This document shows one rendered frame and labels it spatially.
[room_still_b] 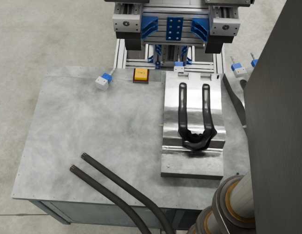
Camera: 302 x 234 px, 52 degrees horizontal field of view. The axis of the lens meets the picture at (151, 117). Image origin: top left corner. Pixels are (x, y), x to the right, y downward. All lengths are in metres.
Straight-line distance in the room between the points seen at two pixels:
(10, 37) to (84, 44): 0.68
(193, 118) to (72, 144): 0.56
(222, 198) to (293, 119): 0.38
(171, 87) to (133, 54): 1.05
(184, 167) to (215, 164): 0.13
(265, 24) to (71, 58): 1.79
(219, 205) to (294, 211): 0.37
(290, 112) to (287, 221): 0.07
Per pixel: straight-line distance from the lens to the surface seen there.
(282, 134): 0.25
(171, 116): 1.36
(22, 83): 2.76
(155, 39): 1.87
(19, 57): 2.94
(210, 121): 1.36
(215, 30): 1.65
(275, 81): 0.27
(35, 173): 1.46
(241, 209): 0.55
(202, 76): 1.54
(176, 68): 1.57
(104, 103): 1.53
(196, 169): 1.32
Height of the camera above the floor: 2.10
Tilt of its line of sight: 62 degrees down
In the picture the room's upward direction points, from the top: straight up
